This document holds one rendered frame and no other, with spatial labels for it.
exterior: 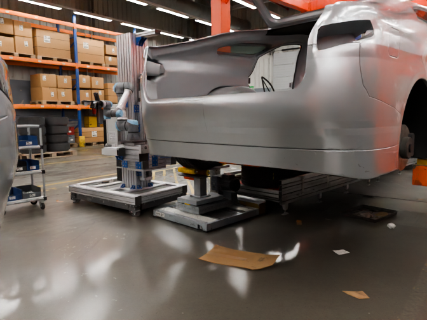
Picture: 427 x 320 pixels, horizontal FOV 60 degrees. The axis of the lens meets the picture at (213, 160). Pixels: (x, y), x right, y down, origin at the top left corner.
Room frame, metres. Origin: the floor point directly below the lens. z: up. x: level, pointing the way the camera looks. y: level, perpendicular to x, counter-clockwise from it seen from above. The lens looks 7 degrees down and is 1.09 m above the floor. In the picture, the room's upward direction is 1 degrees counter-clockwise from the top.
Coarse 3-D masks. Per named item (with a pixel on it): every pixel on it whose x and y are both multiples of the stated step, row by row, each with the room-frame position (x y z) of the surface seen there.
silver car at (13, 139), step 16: (0, 64) 0.97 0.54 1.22; (0, 80) 0.94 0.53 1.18; (0, 96) 0.92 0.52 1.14; (0, 112) 0.91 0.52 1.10; (0, 128) 0.90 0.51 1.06; (16, 128) 1.07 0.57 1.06; (0, 144) 0.89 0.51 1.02; (16, 144) 1.04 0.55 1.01; (0, 160) 0.89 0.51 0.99; (16, 160) 1.05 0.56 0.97; (0, 176) 0.90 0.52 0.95; (0, 192) 0.91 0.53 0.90; (0, 208) 0.95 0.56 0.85; (0, 224) 0.98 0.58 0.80
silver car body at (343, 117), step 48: (384, 0) 2.29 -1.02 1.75; (192, 48) 3.35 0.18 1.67; (240, 48) 3.92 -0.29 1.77; (336, 48) 1.84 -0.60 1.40; (384, 48) 1.98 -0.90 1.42; (144, 96) 2.85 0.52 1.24; (192, 96) 3.37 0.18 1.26; (240, 96) 2.14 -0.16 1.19; (288, 96) 1.93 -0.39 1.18; (336, 96) 1.83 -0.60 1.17; (384, 96) 2.01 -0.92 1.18; (192, 144) 2.51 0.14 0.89; (240, 144) 2.20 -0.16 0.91; (288, 144) 1.98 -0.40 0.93; (336, 144) 1.86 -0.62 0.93; (384, 144) 2.03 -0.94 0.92
